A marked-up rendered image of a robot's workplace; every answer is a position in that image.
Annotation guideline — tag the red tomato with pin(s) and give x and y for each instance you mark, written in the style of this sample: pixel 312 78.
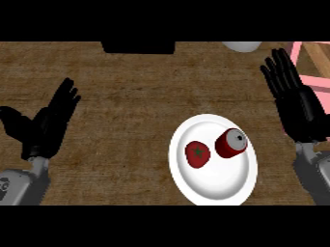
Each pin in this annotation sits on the red tomato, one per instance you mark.
pixel 197 154

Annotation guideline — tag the white bowl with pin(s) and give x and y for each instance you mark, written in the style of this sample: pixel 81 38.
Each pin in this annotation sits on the white bowl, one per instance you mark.
pixel 240 46

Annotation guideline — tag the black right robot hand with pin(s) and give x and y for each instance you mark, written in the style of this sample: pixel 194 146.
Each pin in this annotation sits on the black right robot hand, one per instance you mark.
pixel 298 106

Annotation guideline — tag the red can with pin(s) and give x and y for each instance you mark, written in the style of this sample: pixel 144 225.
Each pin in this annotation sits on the red can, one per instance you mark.
pixel 228 144

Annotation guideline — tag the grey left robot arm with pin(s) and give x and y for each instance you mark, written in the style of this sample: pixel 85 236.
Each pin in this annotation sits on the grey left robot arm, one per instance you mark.
pixel 17 185

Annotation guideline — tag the white plate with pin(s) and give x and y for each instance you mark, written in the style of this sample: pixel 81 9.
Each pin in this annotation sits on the white plate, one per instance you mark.
pixel 211 180

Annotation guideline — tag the black appliance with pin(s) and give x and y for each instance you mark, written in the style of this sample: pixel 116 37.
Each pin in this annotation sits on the black appliance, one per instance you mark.
pixel 138 47

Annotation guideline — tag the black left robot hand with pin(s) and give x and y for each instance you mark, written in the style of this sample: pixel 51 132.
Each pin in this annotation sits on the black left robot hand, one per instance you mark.
pixel 47 125

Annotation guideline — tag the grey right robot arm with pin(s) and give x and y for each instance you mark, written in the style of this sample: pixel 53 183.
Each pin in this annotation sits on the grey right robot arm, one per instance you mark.
pixel 321 177

